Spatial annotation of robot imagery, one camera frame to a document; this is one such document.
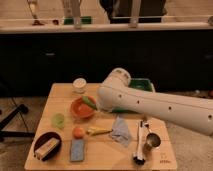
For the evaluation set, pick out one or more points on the green pepper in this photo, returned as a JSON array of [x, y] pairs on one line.
[[88, 102]]

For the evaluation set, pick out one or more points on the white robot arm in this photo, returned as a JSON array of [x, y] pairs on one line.
[[192, 113]]

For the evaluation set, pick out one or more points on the white paper cup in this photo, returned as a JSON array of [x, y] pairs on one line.
[[79, 85]]

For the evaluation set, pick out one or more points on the green plastic cup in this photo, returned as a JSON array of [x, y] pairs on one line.
[[58, 121]]

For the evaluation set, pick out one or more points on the metal jigger cup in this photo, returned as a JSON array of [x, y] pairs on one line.
[[152, 141]]

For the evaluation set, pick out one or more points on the green tray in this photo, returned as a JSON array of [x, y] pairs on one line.
[[140, 84]]

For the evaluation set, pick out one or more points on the orange bowl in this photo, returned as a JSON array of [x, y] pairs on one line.
[[81, 110]]

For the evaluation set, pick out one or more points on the grey cloth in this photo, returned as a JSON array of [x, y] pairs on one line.
[[120, 132]]

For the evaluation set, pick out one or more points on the orange fruit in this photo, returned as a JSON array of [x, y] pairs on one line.
[[78, 132]]

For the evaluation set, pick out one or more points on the blue sponge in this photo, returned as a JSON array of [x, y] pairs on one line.
[[77, 150]]

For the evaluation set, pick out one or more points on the dark brown bowl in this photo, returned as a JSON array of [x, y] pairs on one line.
[[43, 139]]

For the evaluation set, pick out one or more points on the wooden block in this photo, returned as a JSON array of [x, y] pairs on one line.
[[47, 147]]

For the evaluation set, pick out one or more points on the white black handled tool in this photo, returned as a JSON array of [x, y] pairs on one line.
[[138, 154]]

